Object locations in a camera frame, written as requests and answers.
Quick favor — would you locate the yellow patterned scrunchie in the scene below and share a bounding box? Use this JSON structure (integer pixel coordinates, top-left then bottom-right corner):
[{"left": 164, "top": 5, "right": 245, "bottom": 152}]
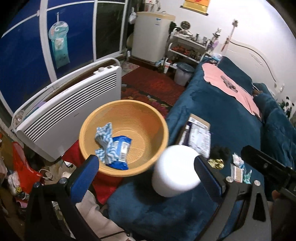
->
[{"left": 208, "top": 159, "right": 224, "bottom": 170}]

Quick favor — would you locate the small white tissue pack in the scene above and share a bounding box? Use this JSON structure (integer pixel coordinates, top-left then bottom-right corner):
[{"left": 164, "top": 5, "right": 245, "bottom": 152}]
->
[{"left": 232, "top": 153, "right": 244, "bottom": 169}]

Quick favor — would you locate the teal face mask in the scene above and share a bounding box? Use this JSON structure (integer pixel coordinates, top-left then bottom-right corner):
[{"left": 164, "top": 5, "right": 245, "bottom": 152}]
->
[{"left": 243, "top": 168, "right": 252, "bottom": 184}]

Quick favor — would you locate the blue white striped cloth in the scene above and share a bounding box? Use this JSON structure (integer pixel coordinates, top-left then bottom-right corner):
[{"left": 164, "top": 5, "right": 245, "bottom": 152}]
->
[{"left": 95, "top": 123, "right": 119, "bottom": 165}]

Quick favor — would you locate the blue wet wipes pack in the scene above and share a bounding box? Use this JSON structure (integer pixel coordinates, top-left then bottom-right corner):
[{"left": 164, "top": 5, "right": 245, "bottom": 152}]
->
[{"left": 107, "top": 136, "right": 132, "bottom": 170}]

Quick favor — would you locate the cotton swab bag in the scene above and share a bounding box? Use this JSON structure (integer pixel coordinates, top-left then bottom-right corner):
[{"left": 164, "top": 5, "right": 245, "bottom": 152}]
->
[{"left": 230, "top": 164, "right": 243, "bottom": 183}]

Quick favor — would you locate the black mesh cloth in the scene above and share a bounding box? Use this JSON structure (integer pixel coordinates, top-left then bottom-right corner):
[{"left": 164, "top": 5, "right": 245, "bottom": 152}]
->
[{"left": 209, "top": 146, "right": 231, "bottom": 162}]

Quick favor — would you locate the person's right hand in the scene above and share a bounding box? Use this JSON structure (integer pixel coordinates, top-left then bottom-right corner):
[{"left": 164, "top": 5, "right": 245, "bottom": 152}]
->
[{"left": 272, "top": 190, "right": 283, "bottom": 201}]

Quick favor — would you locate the red cloth under basket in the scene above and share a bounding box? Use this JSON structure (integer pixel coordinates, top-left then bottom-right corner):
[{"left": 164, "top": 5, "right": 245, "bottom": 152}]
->
[{"left": 62, "top": 141, "right": 123, "bottom": 205}]

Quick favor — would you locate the white cylindrical smart speaker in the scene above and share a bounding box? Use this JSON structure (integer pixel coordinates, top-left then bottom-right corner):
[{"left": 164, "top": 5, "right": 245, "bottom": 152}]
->
[{"left": 152, "top": 145, "right": 201, "bottom": 197}]

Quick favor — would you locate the dark blue quilt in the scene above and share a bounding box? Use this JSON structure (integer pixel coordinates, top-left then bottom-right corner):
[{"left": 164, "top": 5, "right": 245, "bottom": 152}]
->
[{"left": 253, "top": 83, "right": 295, "bottom": 170}]

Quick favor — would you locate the cardboard box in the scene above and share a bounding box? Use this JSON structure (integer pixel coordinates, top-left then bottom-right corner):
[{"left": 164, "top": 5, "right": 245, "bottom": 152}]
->
[{"left": 175, "top": 113, "right": 211, "bottom": 145}]

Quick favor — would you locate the red plastic bag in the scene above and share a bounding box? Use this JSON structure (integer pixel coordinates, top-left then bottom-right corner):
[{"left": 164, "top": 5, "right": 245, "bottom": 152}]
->
[{"left": 12, "top": 142, "right": 42, "bottom": 194}]

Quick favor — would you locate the blue plush bed blanket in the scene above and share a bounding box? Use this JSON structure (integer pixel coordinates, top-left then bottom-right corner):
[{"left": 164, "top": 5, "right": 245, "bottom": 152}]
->
[{"left": 106, "top": 56, "right": 278, "bottom": 241}]

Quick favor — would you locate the panda plush toy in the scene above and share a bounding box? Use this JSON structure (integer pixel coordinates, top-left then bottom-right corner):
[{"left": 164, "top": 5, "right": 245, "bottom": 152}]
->
[{"left": 279, "top": 96, "right": 295, "bottom": 119}]

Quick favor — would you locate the yellow plastic basket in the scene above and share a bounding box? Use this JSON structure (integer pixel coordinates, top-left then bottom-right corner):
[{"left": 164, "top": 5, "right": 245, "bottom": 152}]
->
[{"left": 78, "top": 99, "right": 170, "bottom": 178}]

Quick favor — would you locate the white panel heater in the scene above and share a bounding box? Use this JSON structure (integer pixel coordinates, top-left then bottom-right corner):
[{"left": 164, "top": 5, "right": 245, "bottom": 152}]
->
[{"left": 11, "top": 58, "right": 122, "bottom": 162}]

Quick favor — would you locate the pink towel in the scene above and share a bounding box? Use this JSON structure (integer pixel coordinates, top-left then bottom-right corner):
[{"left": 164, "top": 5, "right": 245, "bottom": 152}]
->
[{"left": 202, "top": 63, "right": 260, "bottom": 118}]

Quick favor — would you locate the translucent trash bin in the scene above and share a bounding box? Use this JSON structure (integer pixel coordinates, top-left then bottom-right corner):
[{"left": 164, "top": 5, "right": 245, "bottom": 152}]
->
[{"left": 174, "top": 62, "right": 195, "bottom": 86}]

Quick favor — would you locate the red floral rug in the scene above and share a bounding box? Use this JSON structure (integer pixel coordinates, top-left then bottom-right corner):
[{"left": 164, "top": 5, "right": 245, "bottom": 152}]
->
[{"left": 121, "top": 67, "right": 185, "bottom": 117}]

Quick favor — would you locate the white headboard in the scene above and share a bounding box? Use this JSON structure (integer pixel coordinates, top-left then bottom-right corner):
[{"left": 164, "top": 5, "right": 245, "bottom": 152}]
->
[{"left": 224, "top": 40, "right": 285, "bottom": 99}]

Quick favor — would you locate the white storage rack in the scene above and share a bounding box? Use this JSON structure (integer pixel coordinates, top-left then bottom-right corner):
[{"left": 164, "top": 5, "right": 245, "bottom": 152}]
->
[{"left": 167, "top": 33, "right": 210, "bottom": 64}]

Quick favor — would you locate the teal hanging bag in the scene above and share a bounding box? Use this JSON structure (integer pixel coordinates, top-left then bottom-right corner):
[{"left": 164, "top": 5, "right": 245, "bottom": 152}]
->
[{"left": 48, "top": 12, "right": 70, "bottom": 69}]

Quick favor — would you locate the white washing machine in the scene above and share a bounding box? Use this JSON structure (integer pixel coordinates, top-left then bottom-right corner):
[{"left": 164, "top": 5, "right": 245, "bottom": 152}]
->
[{"left": 132, "top": 11, "right": 176, "bottom": 63}]

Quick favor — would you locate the gold wall scroll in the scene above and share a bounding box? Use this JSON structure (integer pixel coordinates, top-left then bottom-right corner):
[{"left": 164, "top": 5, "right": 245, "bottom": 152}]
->
[{"left": 180, "top": 0, "right": 210, "bottom": 16}]

